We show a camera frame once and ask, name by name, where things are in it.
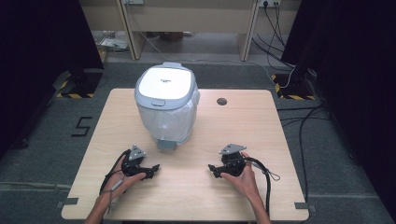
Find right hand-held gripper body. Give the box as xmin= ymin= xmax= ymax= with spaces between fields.
xmin=218 ymin=143 xmax=248 ymax=178

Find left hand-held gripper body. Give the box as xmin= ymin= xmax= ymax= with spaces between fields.
xmin=120 ymin=144 xmax=148 ymax=179

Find white grey pedal trash can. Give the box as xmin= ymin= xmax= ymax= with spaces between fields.
xmin=134 ymin=62 xmax=201 ymax=153

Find person's left hand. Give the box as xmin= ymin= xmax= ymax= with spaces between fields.
xmin=104 ymin=170 xmax=147 ymax=203

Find person's right hand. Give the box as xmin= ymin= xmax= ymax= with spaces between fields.
xmin=219 ymin=151 xmax=260 ymax=201

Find hazard striped stand base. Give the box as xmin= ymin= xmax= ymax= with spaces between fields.
xmin=51 ymin=68 xmax=105 ymax=100
xmin=270 ymin=72 xmax=318 ymax=101

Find clutter under desk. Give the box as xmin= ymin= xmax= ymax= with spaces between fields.
xmin=92 ymin=29 xmax=131 ymax=63

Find black curtain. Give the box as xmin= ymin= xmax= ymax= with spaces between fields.
xmin=280 ymin=0 xmax=396 ymax=217
xmin=0 ymin=0 xmax=105 ymax=161

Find beige wooden desk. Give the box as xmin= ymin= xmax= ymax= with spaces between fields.
xmin=78 ymin=0 xmax=303 ymax=63

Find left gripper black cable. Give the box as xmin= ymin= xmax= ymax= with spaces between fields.
xmin=98 ymin=148 xmax=131 ymax=206

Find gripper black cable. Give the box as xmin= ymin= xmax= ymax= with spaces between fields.
xmin=98 ymin=148 xmax=131 ymax=206
xmin=243 ymin=156 xmax=281 ymax=218

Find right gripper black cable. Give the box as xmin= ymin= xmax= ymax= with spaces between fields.
xmin=243 ymin=156 xmax=281 ymax=218

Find black floor cables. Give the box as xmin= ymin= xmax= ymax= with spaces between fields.
xmin=276 ymin=104 xmax=332 ymax=204

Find grey table bracket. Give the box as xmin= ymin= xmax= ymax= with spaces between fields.
xmin=56 ymin=197 xmax=79 ymax=209

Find black power cables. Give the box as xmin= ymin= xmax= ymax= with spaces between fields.
xmin=251 ymin=2 xmax=297 ymax=70

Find white wall socket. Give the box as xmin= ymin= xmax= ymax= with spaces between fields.
xmin=257 ymin=0 xmax=282 ymax=8

